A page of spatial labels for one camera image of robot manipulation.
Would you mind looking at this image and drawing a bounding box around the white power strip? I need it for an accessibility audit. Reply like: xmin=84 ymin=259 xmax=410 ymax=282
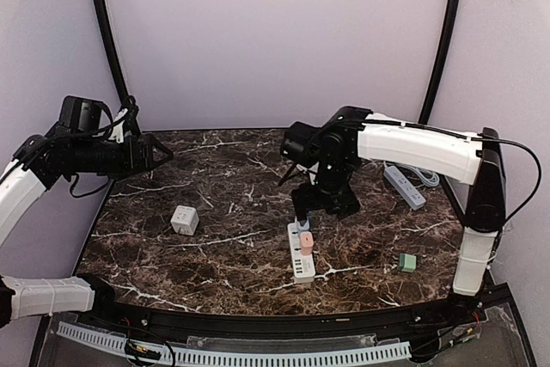
xmin=287 ymin=222 xmax=316 ymax=284

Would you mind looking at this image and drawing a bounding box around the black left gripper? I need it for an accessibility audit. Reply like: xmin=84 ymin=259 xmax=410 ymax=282
xmin=70 ymin=132 xmax=173 ymax=180

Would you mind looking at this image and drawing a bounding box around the right black frame post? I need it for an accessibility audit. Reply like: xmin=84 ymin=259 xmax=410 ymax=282
xmin=418 ymin=0 xmax=460 ymax=125

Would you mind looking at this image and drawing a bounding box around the blue plug charger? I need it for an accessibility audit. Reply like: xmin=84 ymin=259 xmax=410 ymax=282
xmin=295 ymin=217 xmax=310 ymax=233

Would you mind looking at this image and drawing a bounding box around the black front rail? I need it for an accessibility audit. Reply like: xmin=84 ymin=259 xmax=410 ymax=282
xmin=46 ymin=287 xmax=512 ymax=345

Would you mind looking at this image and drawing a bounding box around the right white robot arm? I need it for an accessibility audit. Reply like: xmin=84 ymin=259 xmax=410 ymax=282
xmin=280 ymin=107 xmax=512 ymax=327

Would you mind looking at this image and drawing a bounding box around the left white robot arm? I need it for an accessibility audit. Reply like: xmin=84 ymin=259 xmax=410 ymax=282
xmin=1 ymin=95 xmax=174 ymax=329

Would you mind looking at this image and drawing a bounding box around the pink plug charger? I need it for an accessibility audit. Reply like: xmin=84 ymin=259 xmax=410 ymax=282
xmin=299 ymin=231 xmax=315 ymax=256

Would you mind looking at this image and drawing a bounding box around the white slotted cable duct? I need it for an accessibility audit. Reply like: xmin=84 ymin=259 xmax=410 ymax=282
xmin=57 ymin=321 xmax=411 ymax=367

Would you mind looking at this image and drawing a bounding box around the white cube socket adapter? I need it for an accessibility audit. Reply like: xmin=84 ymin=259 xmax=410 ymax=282
xmin=170 ymin=205 xmax=199 ymax=235

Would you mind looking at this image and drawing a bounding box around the black frame post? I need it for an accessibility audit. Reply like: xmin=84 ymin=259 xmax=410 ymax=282
xmin=93 ymin=0 xmax=131 ymax=103
xmin=418 ymin=0 xmax=460 ymax=125

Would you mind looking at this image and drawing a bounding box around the left black frame post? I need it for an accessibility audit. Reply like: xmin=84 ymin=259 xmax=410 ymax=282
xmin=93 ymin=0 xmax=131 ymax=103

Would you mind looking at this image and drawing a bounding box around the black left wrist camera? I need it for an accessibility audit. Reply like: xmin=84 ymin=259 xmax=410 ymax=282
xmin=58 ymin=95 xmax=112 ymax=132

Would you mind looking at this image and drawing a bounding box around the small circuit board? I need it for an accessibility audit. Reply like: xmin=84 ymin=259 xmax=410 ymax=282
xmin=125 ymin=340 xmax=162 ymax=360

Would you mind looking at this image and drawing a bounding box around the green plug charger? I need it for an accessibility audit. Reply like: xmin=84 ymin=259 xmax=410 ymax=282
xmin=398 ymin=253 xmax=417 ymax=273

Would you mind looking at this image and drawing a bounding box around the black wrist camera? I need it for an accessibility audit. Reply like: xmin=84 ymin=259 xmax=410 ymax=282
xmin=279 ymin=121 xmax=319 ymax=167
xmin=58 ymin=95 xmax=112 ymax=132

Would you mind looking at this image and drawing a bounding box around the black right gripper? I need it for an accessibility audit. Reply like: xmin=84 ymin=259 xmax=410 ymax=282
xmin=291 ymin=158 xmax=360 ymax=224

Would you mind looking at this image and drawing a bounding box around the grey blue power strip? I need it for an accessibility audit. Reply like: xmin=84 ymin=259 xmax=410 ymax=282
xmin=383 ymin=165 xmax=426 ymax=211

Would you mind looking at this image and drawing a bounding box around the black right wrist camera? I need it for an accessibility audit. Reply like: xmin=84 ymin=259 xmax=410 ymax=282
xmin=279 ymin=121 xmax=319 ymax=167

